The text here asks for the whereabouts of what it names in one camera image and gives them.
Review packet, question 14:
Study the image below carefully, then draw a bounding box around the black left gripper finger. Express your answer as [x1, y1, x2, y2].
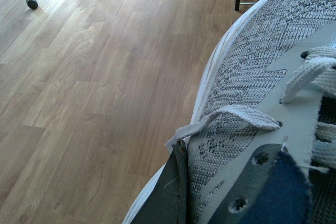
[130, 140, 188, 223]

